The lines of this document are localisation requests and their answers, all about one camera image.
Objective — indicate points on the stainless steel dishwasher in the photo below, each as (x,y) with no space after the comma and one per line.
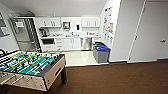
(86,43)

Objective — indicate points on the white two-door sink cabinet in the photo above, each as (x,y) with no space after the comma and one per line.
(71,44)

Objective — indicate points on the white drawer unit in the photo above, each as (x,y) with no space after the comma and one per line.
(58,44)
(96,40)

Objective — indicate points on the grey bin blue lid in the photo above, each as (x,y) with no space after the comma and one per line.
(102,55)

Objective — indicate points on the wide white drawer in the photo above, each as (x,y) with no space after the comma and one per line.
(48,48)

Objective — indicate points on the built-in black microwave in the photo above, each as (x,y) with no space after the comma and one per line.
(47,41)

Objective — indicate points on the black coffee machine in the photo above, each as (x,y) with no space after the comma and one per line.
(44,32)

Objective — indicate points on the green foosball table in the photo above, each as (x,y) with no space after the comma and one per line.
(30,66)

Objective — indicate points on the stainless steel refrigerator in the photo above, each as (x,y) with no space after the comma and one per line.
(25,36)

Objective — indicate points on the white door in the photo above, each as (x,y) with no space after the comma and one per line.
(150,30)

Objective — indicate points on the grey wall frame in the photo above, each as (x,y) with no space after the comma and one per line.
(4,25)

